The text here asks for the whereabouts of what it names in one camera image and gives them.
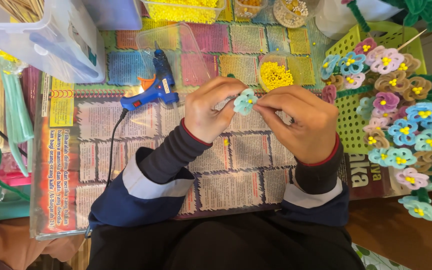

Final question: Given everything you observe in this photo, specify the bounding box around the person's right hand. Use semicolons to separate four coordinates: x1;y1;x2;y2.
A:
253;85;339;166

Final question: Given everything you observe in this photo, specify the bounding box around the person's left hand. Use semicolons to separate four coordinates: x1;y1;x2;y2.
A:
183;76;249;145

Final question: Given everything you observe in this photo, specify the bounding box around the teal pipe cleaner flower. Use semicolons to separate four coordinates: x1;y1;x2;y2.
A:
233;88;259;116

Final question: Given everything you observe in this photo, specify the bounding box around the lime green plastic basket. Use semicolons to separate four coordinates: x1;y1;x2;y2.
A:
324;21;428;155

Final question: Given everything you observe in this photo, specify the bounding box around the blue hot glue gun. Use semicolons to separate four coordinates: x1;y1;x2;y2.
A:
120;41;180;112

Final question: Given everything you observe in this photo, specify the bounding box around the clear plastic lid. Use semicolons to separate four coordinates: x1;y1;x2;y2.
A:
135;22;213;90

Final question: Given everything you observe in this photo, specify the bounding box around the small cup of yellow beads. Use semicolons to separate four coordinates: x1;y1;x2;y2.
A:
257;50;305;93

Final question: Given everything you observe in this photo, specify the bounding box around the bunch of pipe cleaner flowers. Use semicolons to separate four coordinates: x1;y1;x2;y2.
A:
319;37;432;222

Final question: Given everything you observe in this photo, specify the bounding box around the clear box of yellow beads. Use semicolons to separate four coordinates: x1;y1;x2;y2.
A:
141;0;227;25

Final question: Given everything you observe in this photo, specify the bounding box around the white plastic bag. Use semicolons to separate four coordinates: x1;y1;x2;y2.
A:
315;0;403;41

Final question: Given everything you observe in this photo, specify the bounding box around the clear box of orange beads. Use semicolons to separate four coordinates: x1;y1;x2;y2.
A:
233;0;269;20

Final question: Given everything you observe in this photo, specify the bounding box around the round tub of white beads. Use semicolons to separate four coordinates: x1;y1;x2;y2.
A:
272;0;320;29

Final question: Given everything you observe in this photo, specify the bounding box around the wooden skewer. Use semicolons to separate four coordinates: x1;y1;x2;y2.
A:
395;29;427;52

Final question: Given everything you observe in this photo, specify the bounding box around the blue plastic box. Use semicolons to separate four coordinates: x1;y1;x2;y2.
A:
82;0;144;31

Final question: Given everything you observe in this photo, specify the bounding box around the leaf patterned cloth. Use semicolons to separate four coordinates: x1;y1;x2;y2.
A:
352;242;412;270

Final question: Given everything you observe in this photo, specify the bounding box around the green pipe cleaner foliage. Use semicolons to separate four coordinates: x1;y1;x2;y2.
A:
341;0;432;34

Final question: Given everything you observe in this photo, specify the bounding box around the clear plastic storage box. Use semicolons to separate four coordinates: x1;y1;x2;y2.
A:
0;0;106;84

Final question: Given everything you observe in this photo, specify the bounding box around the bag of teal pipe cleaners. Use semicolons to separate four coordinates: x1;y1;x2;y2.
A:
0;48;35;178

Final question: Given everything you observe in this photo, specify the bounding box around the bundle of wooden sticks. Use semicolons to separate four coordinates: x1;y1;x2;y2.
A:
0;0;45;23

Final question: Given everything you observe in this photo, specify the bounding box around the pink plastic tray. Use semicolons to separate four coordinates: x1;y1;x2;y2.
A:
0;150;33;190

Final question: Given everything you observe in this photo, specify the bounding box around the orange cloth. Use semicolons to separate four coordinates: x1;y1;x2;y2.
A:
0;204;86;270

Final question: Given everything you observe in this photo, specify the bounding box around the black glue gun cable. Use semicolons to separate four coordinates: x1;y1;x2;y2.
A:
84;108;130;239

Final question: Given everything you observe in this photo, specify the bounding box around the black plug cable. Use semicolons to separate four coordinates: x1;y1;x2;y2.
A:
0;107;28;158

